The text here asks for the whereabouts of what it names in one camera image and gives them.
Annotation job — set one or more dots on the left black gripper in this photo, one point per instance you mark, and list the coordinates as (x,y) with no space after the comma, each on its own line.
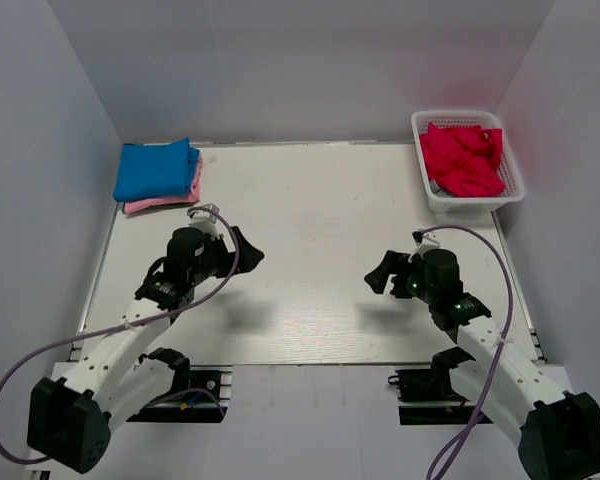
(225,256)

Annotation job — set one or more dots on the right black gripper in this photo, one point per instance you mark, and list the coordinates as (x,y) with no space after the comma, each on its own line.
(401,276)

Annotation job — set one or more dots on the blue polo shirt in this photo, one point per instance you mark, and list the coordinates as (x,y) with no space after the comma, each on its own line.
(155,171)

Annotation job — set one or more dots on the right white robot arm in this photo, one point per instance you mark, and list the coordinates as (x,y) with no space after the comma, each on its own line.
(556,432)

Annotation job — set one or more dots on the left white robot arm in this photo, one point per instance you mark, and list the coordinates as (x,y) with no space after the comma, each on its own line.
(71,419)

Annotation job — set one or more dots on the crumpled red t shirt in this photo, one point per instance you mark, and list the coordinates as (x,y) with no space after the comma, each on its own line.
(464,161)

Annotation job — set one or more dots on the folded pink t shirt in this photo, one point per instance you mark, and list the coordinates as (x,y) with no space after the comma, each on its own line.
(191,197)

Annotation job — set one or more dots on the white plastic basket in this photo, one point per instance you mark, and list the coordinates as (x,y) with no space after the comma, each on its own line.
(508,171)

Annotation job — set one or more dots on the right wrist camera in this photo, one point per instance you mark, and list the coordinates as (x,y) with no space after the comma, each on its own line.
(436,269)

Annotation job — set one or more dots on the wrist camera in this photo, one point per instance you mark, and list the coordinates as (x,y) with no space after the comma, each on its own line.
(436,269)
(195,252)

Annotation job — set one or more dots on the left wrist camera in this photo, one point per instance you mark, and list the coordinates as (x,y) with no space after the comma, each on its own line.
(195,252)

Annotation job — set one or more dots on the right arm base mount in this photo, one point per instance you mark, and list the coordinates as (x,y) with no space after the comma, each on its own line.
(422,401)

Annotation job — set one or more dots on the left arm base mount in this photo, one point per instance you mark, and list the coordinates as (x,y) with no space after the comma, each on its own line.
(205,401)

